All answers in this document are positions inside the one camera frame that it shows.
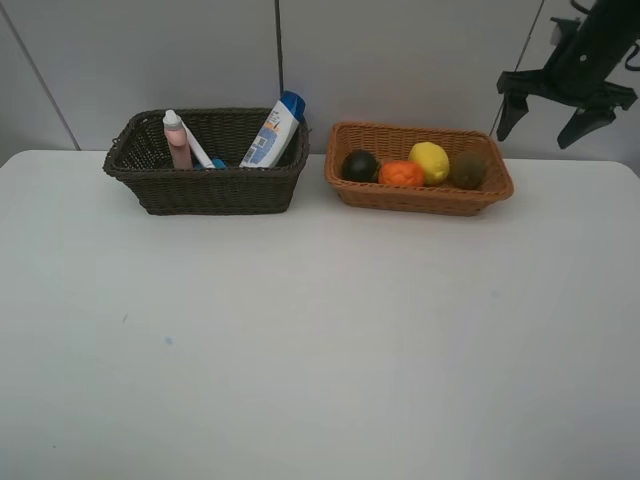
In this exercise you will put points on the orange tangerine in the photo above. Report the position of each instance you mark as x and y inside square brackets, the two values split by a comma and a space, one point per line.
[401, 173]

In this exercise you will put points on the pink bottle white cap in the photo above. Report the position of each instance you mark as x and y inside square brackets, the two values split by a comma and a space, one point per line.
[176, 136]

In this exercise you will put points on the yellow lemon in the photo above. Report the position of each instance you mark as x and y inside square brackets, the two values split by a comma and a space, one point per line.
[433, 161]

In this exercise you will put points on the white marker pink tip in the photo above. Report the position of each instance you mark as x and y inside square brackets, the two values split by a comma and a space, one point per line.
[199, 153]

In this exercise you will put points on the brown kiwi fruit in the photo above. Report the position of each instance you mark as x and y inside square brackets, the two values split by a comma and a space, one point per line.
[467, 170]

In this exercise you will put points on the dark purple mangosteen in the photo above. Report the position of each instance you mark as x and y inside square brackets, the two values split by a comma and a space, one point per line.
[360, 166]

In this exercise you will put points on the dark brown wicker basket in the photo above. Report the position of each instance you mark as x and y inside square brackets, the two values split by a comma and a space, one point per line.
[140, 158]

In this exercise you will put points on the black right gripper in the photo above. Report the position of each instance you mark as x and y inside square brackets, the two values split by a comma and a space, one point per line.
[586, 52]

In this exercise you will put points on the white shampoo bottle blue cap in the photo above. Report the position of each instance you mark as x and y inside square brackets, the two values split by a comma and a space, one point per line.
[276, 132]

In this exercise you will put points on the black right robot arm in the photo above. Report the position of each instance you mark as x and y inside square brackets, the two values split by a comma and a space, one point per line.
[608, 10]

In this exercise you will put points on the orange wicker basket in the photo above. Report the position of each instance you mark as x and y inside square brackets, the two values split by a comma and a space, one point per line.
[389, 143]

